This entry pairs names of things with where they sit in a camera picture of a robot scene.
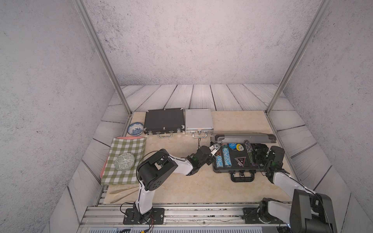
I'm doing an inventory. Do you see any large black poker case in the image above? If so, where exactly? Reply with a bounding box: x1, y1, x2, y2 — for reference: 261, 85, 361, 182
210, 133, 284, 183

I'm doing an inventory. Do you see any small silver poker case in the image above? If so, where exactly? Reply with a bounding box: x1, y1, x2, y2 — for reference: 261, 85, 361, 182
185, 109, 214, 138

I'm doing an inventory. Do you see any black carbon poker case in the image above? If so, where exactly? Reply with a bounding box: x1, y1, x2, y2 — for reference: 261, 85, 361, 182
144, 108, 186, 138

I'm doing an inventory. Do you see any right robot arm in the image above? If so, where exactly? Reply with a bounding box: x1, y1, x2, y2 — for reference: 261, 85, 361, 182
254, 146, 337, 233

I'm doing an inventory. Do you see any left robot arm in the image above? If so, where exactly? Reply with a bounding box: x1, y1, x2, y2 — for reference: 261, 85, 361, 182
134, 144, 220, 216

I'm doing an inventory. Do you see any light blue long chip stack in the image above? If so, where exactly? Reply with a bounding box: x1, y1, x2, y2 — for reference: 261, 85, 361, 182
222, 145, 232, 168

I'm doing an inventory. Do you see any triangular all-in button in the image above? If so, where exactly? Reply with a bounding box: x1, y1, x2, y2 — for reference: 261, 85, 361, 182
235, 157, 246, 167

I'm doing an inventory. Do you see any yellow blind button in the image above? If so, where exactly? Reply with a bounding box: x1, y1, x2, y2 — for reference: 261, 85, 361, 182
236, 144, 245, 151

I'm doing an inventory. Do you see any blue floral ceramic bowl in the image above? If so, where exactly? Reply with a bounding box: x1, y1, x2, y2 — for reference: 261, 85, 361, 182
127, 122, 144, 136

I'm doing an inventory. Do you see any pink cutting board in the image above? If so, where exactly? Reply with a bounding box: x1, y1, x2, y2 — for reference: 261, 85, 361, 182
116, 136, 144, 140

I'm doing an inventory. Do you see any clear glass bowl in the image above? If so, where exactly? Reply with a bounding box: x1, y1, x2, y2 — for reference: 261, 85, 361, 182
114, 152, 135, 171

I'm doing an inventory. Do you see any green checked cloth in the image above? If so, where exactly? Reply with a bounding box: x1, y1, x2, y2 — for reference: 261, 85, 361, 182
101, 138, 146, 185

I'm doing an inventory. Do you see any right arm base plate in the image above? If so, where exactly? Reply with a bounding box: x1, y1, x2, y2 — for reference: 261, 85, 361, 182
241, 206, 284, 225

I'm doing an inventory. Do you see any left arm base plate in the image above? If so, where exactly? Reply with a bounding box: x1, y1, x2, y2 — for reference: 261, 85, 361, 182
123, 208, 165, 225

